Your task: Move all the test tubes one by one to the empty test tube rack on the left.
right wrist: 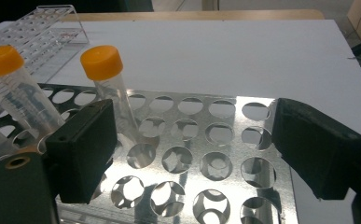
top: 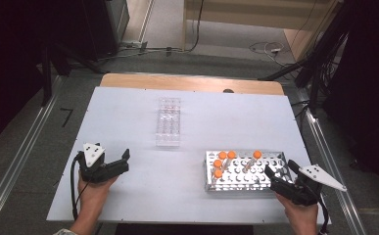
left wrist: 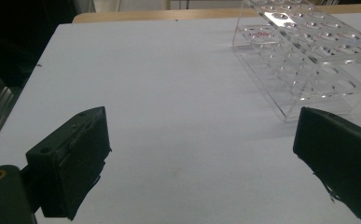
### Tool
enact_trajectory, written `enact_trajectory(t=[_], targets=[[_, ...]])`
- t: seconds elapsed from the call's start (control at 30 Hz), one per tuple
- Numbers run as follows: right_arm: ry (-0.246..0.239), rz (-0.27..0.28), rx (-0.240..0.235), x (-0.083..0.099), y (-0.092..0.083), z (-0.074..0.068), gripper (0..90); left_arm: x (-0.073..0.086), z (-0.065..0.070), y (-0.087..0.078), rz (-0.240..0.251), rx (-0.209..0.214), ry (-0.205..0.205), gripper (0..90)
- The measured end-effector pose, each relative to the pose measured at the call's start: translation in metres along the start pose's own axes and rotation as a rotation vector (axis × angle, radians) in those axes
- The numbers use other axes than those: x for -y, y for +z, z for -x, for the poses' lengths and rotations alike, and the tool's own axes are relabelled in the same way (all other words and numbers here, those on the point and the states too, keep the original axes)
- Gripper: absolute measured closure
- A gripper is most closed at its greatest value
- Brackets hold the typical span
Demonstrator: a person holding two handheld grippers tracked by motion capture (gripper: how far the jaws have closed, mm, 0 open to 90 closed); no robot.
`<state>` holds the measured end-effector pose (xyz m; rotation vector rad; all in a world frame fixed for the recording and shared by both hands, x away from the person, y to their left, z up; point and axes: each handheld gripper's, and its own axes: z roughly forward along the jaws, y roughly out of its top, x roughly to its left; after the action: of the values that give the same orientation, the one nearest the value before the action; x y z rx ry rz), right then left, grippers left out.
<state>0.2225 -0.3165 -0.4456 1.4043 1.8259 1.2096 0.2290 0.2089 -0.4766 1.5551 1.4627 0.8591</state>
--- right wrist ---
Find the white table sheet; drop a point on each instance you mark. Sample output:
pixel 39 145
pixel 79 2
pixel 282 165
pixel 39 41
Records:
pixel 215 56

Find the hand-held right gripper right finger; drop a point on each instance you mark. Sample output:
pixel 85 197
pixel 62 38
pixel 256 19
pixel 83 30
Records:
pixel 318 149

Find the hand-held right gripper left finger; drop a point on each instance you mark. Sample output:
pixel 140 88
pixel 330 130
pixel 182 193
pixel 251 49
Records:
pixel 81 149

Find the metal tube rack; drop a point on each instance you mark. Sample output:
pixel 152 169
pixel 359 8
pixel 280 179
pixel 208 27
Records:
pixel 197 146

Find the clear acrylic tube rack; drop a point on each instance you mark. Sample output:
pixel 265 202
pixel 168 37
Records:
pixel 44 31

